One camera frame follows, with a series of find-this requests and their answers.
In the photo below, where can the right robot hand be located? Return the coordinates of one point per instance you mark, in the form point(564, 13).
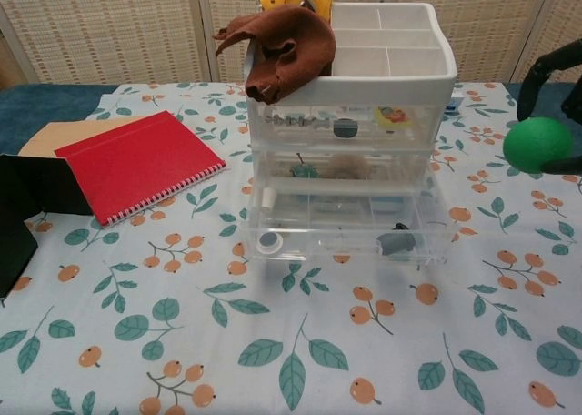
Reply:
point(527, 87)

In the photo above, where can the green ball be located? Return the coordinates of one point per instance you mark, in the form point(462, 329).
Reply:
point(536, 144)

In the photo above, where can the clear deep plastic drawer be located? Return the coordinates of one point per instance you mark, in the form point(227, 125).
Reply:
point(327, 251)

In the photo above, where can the white plastic drawer organizer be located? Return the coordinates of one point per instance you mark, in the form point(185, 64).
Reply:
point(386, 89)

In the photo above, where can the clear drawer with screws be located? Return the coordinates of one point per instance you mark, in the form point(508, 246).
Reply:
point(295, 139)

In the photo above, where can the clear shallow plastic drawer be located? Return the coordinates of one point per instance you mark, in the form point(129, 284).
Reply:
point(277, 164)

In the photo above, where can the blue white toothpaste box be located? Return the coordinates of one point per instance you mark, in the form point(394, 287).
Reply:
point(455, 108)

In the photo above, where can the yellow cartoon sticker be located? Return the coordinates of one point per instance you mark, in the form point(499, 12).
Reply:
point(393, 115)

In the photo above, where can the dark grey round knob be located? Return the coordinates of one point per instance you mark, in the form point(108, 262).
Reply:
point(345, 129)

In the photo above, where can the brown fuzzy ball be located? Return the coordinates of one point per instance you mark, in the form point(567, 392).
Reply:
point(350, 167)

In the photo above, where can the grey plastic cup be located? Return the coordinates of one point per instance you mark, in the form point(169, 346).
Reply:
point(395, 244)

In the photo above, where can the row of metal screws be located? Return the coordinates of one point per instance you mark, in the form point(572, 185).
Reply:
point(298, 123)

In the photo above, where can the brown cloth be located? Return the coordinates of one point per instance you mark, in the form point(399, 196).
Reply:
point(295, 46)

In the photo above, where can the small green leaf ornament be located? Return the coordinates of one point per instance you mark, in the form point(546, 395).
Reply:
point(304, 170)

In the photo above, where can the small white cylinder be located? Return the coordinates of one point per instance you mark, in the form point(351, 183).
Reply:
point(269, 199)

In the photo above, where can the floral printed tablecloth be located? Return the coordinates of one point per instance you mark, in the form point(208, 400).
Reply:
point(254, 324)

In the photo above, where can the red spiral notebook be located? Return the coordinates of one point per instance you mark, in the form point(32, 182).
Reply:
point(141, 164)

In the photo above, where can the woven folding screen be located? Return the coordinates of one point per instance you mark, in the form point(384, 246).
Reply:
point(113, 28)

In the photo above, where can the tan paper envelope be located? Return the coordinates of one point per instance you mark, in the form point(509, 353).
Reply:
point(54, 137)

